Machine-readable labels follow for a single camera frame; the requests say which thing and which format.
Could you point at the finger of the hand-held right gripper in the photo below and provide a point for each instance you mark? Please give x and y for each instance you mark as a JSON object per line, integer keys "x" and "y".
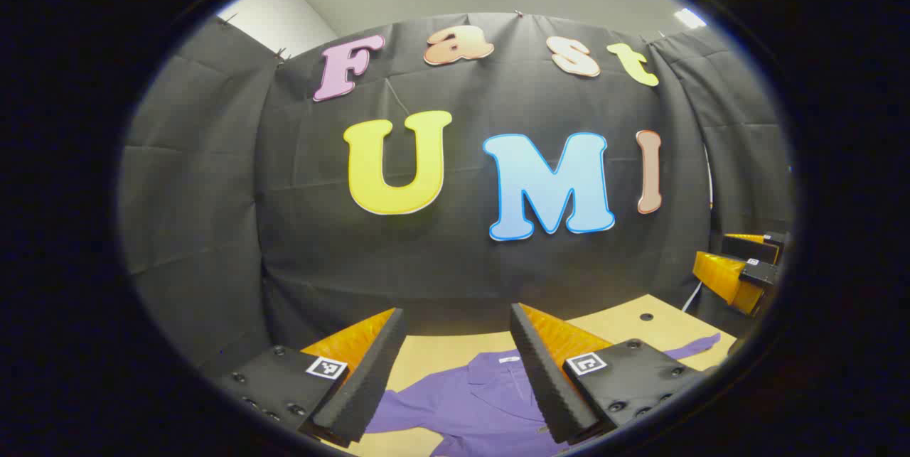
{"x": 759, "y": 273}
{"x": 750, "y": 249}

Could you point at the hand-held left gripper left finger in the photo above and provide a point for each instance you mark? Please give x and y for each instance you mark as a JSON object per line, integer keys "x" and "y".
{"x": 370, "y": 379}

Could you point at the ceiling light panel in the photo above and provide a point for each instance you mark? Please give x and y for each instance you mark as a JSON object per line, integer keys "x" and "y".
{"x": 689, "y": 18}

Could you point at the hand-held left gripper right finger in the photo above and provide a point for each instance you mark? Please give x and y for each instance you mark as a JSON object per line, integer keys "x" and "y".
{"x": 544, "y": 386}

